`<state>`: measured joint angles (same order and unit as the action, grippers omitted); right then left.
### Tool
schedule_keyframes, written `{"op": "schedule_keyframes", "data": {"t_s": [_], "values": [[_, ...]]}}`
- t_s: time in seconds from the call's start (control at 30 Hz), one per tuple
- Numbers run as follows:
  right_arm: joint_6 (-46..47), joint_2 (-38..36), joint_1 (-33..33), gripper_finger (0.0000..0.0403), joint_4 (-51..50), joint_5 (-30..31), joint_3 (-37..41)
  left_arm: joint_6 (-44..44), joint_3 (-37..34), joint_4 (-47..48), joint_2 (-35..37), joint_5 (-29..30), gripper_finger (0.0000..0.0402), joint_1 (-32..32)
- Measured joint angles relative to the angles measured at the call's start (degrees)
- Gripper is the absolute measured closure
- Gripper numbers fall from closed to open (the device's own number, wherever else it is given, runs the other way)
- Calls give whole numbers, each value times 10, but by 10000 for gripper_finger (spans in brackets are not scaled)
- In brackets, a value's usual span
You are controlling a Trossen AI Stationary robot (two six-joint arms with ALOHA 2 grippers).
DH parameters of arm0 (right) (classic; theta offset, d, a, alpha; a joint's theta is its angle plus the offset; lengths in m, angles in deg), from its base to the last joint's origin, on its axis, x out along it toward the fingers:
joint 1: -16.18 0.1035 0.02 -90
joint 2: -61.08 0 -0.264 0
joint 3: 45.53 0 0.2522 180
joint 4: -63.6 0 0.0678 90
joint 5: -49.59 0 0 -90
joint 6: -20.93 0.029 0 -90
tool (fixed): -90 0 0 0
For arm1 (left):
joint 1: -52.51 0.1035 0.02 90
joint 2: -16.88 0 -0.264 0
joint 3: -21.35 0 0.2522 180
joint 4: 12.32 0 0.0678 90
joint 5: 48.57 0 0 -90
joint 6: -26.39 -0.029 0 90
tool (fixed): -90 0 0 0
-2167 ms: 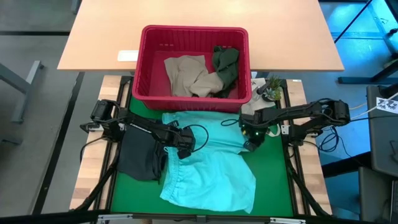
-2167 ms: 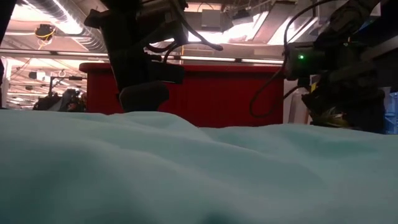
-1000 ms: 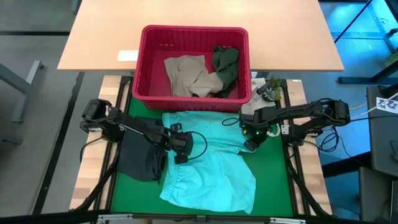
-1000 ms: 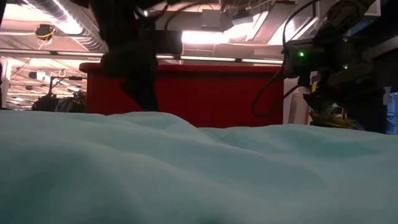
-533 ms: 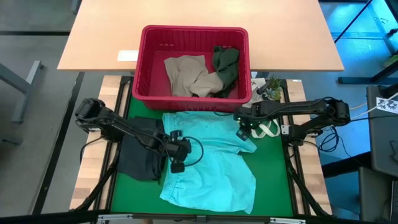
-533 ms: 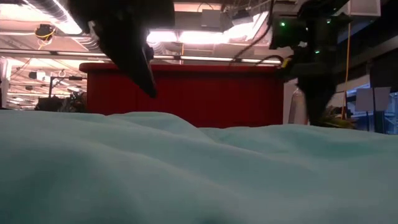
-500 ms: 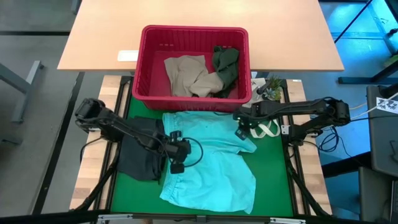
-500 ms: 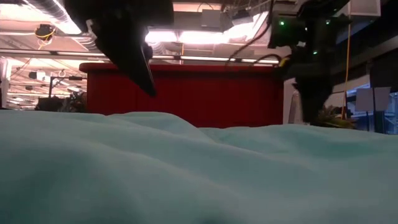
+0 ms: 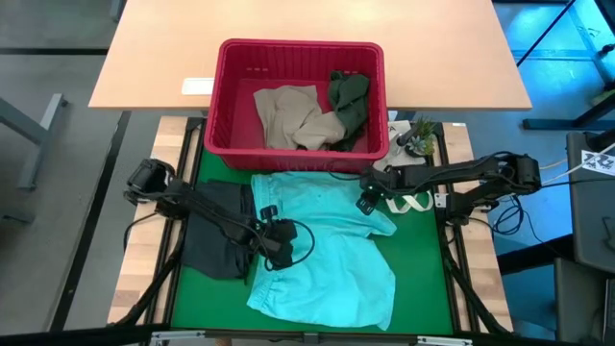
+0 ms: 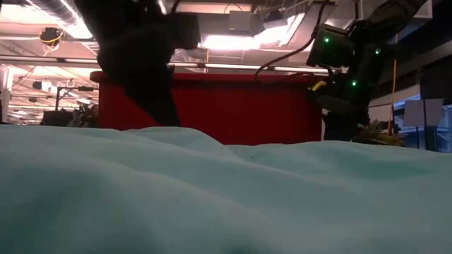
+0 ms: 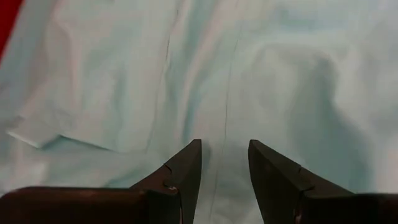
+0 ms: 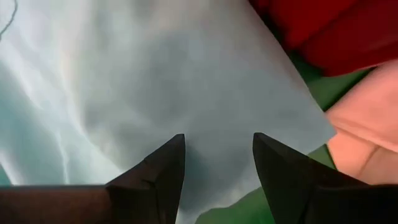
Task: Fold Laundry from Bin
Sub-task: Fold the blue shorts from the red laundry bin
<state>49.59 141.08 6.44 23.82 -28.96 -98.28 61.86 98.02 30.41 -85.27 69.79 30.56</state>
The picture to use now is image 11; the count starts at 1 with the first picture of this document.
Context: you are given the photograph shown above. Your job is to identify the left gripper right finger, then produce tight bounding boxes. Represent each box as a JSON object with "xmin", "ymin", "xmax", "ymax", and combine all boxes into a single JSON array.
[{"xmin": 248, "ymin": 139, "xmax": 354, "ymax": 224}]

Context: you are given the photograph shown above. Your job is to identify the red plastic laundry bin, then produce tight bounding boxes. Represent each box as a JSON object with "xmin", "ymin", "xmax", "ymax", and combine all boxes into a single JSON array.
[{"xmin": 0, "ymin": 0, "xmax": 24, "ymax": 60}]

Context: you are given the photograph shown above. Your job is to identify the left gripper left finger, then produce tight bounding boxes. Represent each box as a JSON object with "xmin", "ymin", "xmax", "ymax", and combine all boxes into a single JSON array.
[{"xmin": 129, "ymin": 139, "xmax": 203, "ymax": 224}]

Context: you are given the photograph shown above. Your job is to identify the light blue garment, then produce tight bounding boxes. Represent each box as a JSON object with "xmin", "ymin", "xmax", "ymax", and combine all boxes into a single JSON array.
[{"xmin": 0, "ymin": 0, "xmax": 398, "ymax": 224}]

